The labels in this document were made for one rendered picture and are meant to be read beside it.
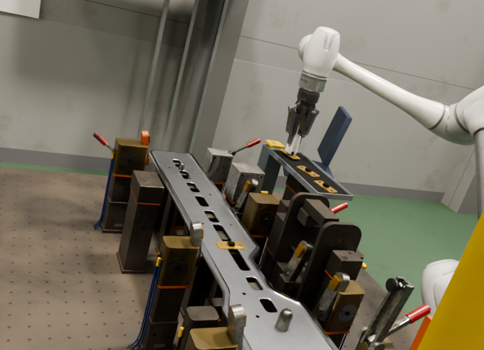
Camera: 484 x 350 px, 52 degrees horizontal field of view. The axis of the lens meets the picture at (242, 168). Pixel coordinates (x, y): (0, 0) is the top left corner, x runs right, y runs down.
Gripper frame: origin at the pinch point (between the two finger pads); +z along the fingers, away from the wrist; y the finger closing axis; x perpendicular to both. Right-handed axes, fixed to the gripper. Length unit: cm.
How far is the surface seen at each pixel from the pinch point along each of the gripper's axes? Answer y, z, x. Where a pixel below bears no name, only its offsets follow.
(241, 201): 22.6, 17.9, 9.0
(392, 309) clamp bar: 32, 5, 80
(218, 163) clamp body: 14.0, 18.3, -22.3
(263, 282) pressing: 39, 21, 48
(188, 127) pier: -70, 66, -198
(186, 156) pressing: 21.6, 20.7, -34.1
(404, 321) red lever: 26, 10, 80
